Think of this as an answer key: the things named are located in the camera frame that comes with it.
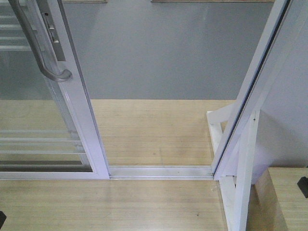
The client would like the light plywood floor platform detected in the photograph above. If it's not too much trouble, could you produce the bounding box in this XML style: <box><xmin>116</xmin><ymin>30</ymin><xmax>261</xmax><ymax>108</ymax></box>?
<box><xmin>0</xmin><ymin>99</ymin><xmax>231</xmax><ymax>231</ymax></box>

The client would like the silver door handle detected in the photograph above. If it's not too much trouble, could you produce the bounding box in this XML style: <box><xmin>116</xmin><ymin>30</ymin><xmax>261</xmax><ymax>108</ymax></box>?
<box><xmin>8</xmin><ymin>0</ymin><xmax>72</xmax><ymax>82</ymax></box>

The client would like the light wooden box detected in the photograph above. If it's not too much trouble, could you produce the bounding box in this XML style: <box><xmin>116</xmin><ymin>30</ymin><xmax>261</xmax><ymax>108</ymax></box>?
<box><xmin>255</xmin><ymin>167</ymin><xmax>308</xmax><ymax>231</ymax></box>

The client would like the aluminium door floor track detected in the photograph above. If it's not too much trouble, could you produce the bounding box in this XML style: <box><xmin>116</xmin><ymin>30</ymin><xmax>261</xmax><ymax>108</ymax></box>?
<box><xmin>109</xmin><ymin>166</ymin><xmax>213</xmax><ymax>180</ymax></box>

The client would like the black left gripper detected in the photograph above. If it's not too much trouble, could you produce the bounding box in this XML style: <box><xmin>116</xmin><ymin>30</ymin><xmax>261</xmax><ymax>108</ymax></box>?
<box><xmin>0</xmin><ymin>211</ymin><xmax>6</xmax><ymax>228</ymax></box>

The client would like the door lock plate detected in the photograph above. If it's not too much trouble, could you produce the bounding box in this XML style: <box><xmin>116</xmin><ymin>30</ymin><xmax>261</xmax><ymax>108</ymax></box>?
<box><xmin>41</xmin><ymin>12</ymin><xmax>65</xmax><ymax>62</ymax></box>

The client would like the white door frame post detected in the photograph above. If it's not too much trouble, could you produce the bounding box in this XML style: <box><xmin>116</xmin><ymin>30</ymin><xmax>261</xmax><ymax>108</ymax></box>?
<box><xmin>212</xmin><ymin>0</ymin><xmax>308</xmax><ymax>180</ymax></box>

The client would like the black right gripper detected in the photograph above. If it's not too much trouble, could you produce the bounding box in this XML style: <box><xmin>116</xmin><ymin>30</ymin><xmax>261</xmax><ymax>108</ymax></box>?
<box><xmin>297</xmin><ymin>177</ymin><xmax>308</xmax><ymax>198</ymax></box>

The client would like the white sliding glass door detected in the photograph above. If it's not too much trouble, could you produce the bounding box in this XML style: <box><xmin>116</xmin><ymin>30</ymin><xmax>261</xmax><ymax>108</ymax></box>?
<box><xmin>0</xmin><ymin>0</ymin><xmax>110</xmax><ymax>180</ymax></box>

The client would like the white wooden support brace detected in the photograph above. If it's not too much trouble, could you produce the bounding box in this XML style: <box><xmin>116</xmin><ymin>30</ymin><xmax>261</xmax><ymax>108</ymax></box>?
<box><xmin>206</xmin><ymin>103</ymin><xmax>259</xmax><ymax>231</ymax></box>

